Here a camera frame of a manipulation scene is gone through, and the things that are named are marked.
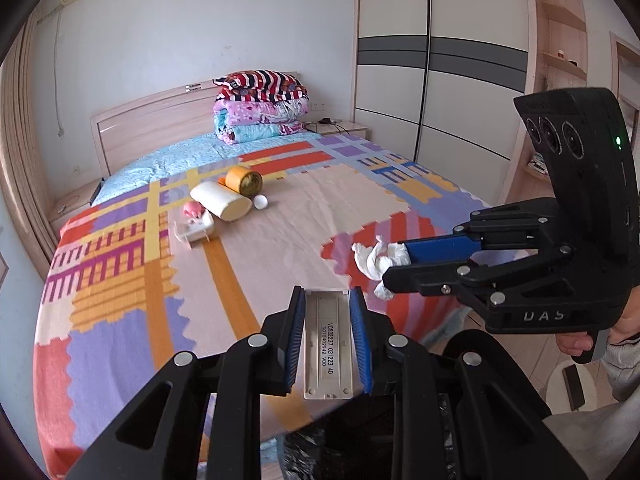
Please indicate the light blue bed sheet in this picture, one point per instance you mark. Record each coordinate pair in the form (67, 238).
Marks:
(165, 157)

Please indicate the person's right hand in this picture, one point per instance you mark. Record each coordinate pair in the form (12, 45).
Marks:
(575, 344)

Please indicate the yellow tape roll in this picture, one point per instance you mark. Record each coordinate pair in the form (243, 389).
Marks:
(236, 180)

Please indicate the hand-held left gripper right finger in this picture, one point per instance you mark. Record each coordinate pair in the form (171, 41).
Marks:
(360, 340)

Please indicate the white and grey wardrobe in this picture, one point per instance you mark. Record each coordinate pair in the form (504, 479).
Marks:
(400, 85)

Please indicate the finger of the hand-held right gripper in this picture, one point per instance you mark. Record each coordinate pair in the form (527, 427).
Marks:
(425, 279)
(440, 249)

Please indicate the white tissue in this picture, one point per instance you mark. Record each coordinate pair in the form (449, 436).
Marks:
(372, 260)

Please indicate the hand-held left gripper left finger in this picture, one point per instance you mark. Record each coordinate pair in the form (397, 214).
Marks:
(297, 340)

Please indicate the small pink object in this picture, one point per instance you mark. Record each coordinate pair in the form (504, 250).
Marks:
(193, 210)

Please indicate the pink and blue folded quilt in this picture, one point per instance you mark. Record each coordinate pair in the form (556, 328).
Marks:
(255, 122)

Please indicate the wooden headboard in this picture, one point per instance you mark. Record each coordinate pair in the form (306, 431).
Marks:
(150, 125)

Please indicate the person's right forearm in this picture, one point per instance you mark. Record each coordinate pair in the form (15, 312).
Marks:
(625, 370)

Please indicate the white round stool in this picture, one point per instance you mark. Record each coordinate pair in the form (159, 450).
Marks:
(597, 390)

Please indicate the colourful patterned bed blanket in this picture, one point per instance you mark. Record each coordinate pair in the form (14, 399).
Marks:
(280, 220)

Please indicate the person's grey clothing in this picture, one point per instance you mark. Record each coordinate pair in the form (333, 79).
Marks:
(590, 445)

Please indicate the wooden door frame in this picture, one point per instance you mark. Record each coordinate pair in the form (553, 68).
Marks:
(625, 70)

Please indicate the wooden shelf unit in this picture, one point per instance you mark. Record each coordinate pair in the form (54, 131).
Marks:
(555, 20)

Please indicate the black phone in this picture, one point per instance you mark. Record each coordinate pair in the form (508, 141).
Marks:
(574, 387)

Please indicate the striped folded blanket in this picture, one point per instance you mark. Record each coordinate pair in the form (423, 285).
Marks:
(260, 84)

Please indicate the grey plastic tray strip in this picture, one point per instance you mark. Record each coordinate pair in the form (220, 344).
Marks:
(327, 345)

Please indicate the small white ball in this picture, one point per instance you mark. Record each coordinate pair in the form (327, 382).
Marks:
(261, 202)

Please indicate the white cardboard tube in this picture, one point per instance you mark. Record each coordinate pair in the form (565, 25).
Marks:
(220, 201)

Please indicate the beige curtain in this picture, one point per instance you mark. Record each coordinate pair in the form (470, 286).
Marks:
(22, 160)

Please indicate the wooden nightstand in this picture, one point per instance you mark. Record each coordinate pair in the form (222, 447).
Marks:
(350, 130)
(70, 205)

